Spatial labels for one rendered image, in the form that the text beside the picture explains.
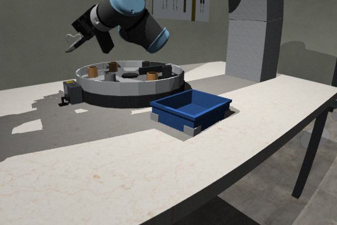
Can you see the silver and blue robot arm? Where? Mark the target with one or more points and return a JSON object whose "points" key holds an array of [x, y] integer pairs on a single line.
{"points": [[132, 18]]}

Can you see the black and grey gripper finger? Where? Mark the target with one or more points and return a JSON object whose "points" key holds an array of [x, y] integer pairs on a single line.
{"points": [[72, 40]]}

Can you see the grey round turntable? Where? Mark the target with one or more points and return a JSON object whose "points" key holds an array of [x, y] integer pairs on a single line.
{"points": [[130, 91]]}

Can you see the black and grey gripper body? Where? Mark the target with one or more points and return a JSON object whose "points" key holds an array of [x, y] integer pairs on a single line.
{"points": [[83, 24]]}

